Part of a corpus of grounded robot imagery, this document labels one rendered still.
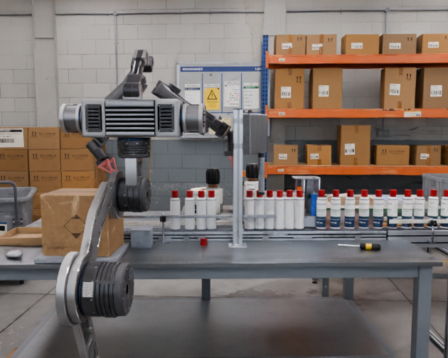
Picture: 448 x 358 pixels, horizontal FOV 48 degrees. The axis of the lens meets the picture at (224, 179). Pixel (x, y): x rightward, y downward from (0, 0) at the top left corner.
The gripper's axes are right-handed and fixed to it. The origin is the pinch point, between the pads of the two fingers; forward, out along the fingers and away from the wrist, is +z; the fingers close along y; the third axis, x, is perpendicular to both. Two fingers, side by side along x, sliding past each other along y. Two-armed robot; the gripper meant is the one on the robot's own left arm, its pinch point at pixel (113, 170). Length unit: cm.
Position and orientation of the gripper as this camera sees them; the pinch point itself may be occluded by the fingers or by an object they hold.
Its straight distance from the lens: 276.3
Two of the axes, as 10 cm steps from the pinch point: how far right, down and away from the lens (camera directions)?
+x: -7.7, 6.3, 0.9
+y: 0.4, -0.9, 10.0
